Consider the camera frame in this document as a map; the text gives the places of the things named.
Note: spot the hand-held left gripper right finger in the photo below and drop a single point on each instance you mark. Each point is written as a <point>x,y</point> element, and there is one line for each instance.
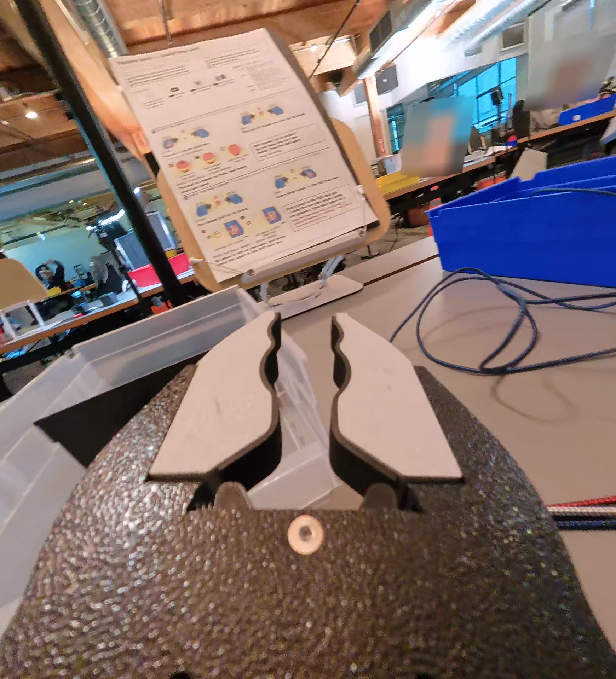
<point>392,414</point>

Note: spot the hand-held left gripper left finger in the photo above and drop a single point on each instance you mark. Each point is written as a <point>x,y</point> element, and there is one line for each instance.
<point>217,414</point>

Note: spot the clear plastic bin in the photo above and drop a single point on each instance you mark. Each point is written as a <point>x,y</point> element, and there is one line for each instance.
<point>127,345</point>

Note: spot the blue plastic bin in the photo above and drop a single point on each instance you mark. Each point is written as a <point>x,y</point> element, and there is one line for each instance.
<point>589,112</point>
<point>525,238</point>

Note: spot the grey desk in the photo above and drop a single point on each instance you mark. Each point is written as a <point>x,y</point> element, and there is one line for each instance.
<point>499,424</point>

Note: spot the wooden table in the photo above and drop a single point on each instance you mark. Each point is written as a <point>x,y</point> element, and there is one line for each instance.
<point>74,318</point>

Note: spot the black tripod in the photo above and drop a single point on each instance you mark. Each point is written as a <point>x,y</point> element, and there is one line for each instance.
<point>111,233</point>

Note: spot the clear acrylic case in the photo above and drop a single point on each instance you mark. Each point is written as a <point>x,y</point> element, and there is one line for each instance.
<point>18,318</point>

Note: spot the yellow plastic bin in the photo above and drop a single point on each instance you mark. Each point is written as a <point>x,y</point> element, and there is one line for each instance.
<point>395,183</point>

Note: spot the beige board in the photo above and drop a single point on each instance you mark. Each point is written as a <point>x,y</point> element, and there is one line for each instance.
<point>5,286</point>

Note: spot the printed instruction sheet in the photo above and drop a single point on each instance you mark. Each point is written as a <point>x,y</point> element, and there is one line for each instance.
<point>233,159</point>

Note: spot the instruction sheet on stand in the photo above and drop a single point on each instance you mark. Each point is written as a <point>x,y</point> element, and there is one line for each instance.
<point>351,143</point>

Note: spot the grey board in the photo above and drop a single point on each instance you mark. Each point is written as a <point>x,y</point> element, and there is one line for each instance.
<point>528,164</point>

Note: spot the black metal pole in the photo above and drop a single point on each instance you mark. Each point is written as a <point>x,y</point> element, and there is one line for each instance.
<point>100,146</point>

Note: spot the ceiling spotlight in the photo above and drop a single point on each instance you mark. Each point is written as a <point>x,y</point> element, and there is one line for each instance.
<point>31,113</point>

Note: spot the silver ribbed air duct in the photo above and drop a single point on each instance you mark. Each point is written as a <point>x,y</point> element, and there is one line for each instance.
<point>101,26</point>

